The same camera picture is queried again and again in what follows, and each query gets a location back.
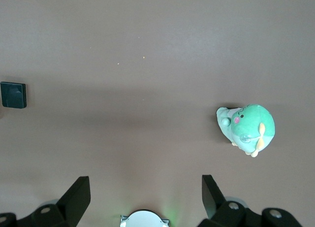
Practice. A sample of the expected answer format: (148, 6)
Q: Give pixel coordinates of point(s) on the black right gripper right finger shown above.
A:
(211, 197)

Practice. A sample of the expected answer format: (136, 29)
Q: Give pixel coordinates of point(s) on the brown table cover mat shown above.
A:
(157, 64)

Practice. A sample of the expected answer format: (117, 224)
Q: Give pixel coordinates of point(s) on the green plush dinosaur toy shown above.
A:
(251, 126)

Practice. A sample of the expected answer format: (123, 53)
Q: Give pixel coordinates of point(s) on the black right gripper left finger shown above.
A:
(73, 200)

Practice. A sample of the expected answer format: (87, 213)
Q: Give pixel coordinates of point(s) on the small black box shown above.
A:
(13, 95)

